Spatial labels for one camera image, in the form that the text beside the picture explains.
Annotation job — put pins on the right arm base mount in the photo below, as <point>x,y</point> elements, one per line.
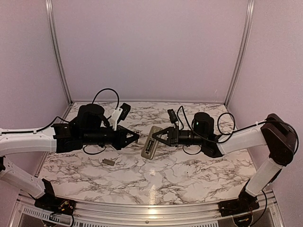
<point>237,206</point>

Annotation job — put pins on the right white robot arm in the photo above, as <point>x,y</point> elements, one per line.
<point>280,138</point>

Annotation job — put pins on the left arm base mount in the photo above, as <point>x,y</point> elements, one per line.
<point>56,205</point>

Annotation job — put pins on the left aluminium frame post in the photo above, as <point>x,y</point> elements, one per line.
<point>56,50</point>

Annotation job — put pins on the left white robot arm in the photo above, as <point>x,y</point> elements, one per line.
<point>89,127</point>

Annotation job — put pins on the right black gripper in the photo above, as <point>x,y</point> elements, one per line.
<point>173,136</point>

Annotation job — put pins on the aluminium frame post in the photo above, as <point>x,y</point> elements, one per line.
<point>56,50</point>
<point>241,53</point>

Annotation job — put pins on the front aluminium rail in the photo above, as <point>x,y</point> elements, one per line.
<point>97,214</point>

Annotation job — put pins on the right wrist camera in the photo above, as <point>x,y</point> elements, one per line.
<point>172,116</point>

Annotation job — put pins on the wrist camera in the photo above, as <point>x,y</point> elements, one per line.
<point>172,116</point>
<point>119,115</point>

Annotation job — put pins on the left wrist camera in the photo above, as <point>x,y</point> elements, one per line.
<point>119,115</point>

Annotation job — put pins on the grey battery compartment cover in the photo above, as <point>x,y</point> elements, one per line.
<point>108,162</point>

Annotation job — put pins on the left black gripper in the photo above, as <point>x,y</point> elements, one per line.
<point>121,141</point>

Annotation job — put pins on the right aluminium frame post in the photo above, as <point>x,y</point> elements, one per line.
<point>241,53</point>

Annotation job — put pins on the white remote control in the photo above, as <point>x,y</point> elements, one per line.
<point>151,144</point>

